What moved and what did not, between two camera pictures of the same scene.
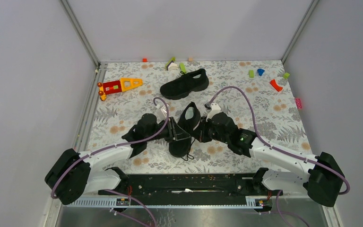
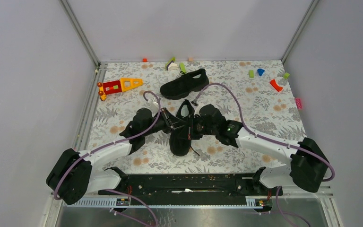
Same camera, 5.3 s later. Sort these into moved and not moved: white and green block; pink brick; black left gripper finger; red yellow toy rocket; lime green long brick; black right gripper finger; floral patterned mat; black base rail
Moved: black right gripper finger; black left gripper finger
Not moved: white and green block; pink brick; black base rail; floral patterned mat; red yellow toy rocket; lime green long brick
